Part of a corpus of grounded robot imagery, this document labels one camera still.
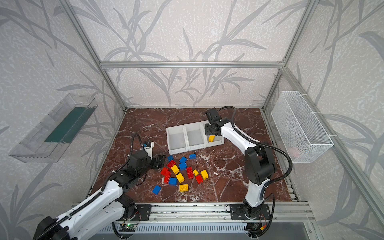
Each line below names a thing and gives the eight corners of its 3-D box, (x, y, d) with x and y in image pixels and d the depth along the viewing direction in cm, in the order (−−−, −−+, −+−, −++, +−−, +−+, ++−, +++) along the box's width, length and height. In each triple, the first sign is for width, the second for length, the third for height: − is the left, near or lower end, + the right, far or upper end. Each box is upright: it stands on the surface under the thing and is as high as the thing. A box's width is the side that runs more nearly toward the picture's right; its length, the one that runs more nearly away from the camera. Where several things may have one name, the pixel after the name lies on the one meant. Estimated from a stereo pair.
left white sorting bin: (170, 156, 96) (168, 151, 90) (168, 133, 107) (166, 127, 102) (188, 152, 98) (188, 147, 92) (184, 130, 109) (183, 124, 104)
